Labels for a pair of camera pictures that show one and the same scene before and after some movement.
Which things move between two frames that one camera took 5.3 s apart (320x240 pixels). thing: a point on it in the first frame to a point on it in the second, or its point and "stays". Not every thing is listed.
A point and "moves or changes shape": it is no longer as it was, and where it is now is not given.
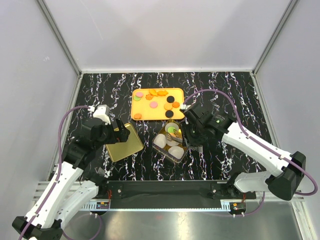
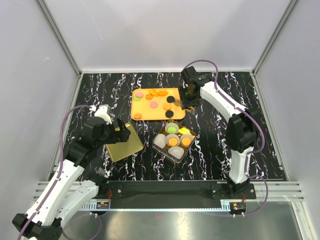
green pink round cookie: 171,129 stays
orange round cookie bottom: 178,135 to 173,141
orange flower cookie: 176,104 moves or changes shape
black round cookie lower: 169,113 stays
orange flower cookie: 137,116 stays
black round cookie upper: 170,99 stays
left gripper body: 113,136 stays
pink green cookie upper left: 139,94 stays
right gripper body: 192,134 to 188,99
